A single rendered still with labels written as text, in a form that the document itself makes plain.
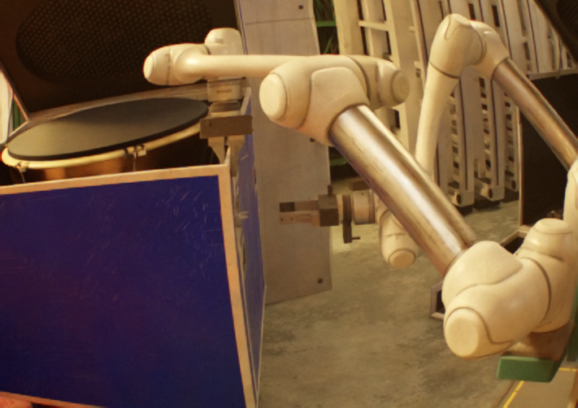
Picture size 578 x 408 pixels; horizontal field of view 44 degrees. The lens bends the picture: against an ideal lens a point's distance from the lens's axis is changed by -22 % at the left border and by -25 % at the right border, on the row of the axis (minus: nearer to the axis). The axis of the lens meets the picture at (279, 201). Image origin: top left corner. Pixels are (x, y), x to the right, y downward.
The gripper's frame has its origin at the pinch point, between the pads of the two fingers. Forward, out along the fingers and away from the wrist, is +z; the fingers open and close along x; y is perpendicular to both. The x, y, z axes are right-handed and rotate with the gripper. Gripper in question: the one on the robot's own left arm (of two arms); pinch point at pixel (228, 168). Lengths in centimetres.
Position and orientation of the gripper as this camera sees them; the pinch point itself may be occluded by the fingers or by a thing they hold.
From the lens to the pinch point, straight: 225.9
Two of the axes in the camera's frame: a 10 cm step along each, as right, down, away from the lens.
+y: -0.2, 1.2, -9.9
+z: 0.6, 9.9, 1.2
